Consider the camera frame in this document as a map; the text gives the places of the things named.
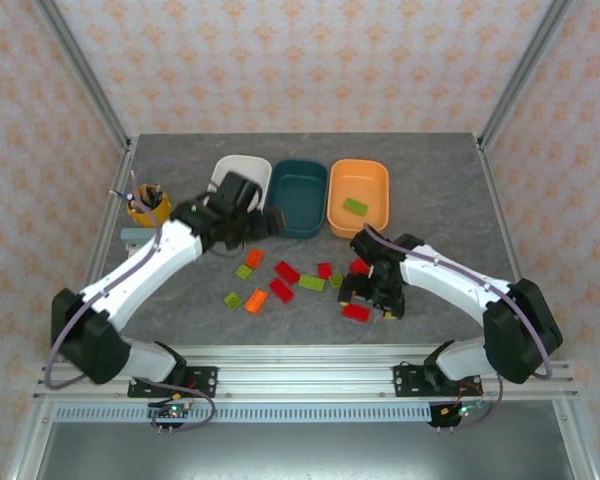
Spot teal plastic container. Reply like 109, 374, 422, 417
264, 158, 330, 240

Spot white plastic container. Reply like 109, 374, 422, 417
207, 154, 274, 211

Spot yellow pencil cup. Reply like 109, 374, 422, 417
125, 184, 174, 229

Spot dark pens bundle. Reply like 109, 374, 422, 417
139, 183, 165, 209

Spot blue grey stapler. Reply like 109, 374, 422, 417
120, 228, 157, 246

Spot orange plastic container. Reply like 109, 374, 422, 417
326, 158, 391, 240

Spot right controller board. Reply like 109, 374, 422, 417
429, 399, 486, 431

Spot controller board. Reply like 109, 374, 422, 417
148, 394, 194, 432
429, 399, 486, 431

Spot left controller board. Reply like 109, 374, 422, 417
148, 394, 194, 432

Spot black right mount plate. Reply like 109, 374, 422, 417
392, 364, 484, 399

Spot black mount plate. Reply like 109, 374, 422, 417
128, 366, 220, 399
392, 364, 484, 399

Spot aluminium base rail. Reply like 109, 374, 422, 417
32, 343, 580, 402

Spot aluminium table side rail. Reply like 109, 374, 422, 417
59, 142, 137, 362
474, 137, 551, 361

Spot grey slotted cable duct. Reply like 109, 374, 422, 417
53, 404, 436, 424

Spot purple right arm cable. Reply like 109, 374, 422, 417
362, 225, 555, 380

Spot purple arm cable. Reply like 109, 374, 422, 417
362, 225, 555, 380
42, 158, 219, 391

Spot black left mount plate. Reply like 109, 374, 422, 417
128, 366, 220, 399

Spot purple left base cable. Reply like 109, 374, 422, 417
149, 377, 217, 434

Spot aluminium frame post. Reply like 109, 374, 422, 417
33, 0, 134, 154
476, 0, 575, 151

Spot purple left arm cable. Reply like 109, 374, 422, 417
42, 158, 219, 391

